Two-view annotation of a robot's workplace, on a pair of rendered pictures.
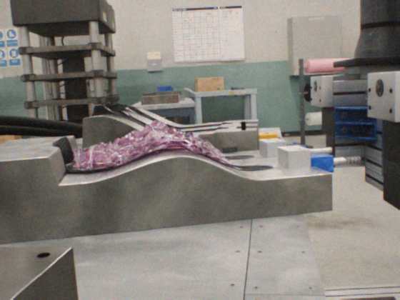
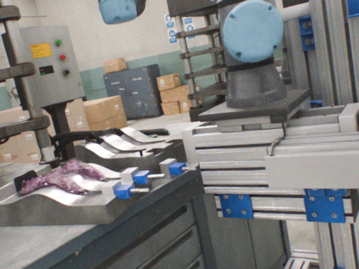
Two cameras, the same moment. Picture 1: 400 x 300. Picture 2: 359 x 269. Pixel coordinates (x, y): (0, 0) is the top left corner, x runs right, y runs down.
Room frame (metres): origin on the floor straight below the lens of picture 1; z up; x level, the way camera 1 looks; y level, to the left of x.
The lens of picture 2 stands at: (-0.09, -0.88, 1.19)
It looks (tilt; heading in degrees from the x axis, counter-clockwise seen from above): 11 degrees down; 31
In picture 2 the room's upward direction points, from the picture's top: 12 degrees counter-clockwise
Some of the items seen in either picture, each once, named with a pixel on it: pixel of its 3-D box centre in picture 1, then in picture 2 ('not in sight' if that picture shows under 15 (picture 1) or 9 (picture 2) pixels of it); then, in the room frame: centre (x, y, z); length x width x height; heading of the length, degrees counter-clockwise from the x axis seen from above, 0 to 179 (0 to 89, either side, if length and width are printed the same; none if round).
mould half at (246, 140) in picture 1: (153, 137); (123, 151); (1.07, 0.10, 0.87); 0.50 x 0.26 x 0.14; 81
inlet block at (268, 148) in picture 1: (297, 153); (145, 177); (0.80, -0.18, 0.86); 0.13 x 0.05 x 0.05; 98
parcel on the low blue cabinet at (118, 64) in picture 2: not in sight; (115, 65); (6.91, 4.70, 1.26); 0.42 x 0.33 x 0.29; 92
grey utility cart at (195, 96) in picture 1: (221, 116); not in sight; (7.03, -0.40, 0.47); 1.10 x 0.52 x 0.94; 100
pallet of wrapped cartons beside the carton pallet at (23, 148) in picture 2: not in sight; (43, 136); (3.61, 3.61, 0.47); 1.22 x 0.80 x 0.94; 96
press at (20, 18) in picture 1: (78, 88); (227, 56); (5.52, 1.43, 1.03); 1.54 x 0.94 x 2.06; 2
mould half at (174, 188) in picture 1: (151, 171); (60, 190); (0.70, 0.08, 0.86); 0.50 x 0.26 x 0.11; 98
